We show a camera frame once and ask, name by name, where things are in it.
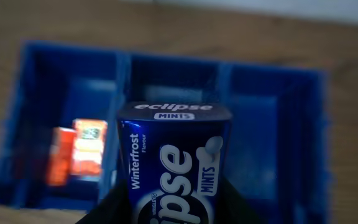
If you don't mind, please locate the blue candy pack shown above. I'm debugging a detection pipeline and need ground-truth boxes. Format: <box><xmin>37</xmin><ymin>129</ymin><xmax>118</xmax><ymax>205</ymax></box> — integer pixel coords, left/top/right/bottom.
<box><xmin>116</xmin><ymin>101</ymin><xmax>233</xmax><ymax>224</ymax></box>

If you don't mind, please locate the blue tray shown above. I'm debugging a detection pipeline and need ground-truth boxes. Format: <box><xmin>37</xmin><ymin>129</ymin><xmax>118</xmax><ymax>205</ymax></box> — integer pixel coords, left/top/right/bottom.
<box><xmin>0</xmin><ymin>39</ymin><xmax>332</xmax><ymax>224</ymax></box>

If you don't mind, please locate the orange candy box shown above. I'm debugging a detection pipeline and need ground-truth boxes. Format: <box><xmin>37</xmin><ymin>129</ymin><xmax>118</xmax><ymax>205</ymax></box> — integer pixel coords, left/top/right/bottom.
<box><xmin>71</xmin><ymin>118</ymin><xmax>108</xmax><ymax>177</ymax></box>
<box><xmin>45</xmin><ymin>126</ymin><xmax>77</xmax><ymax>187</ymax></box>

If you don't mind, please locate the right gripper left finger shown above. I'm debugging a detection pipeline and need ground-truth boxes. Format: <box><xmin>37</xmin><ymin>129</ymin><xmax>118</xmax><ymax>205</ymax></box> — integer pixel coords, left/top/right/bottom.
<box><xmin>76</xmin><ymin>179</ymin><xmax>133</xmax><ymax>224</ymax></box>

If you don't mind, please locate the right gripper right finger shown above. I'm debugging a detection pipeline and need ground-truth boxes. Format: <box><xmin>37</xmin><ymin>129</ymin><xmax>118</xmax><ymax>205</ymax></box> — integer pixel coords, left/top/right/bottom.
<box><xmin>219</xmin><ymin>177</ymin><xmax>262</xmax><ymax>224</ymax></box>

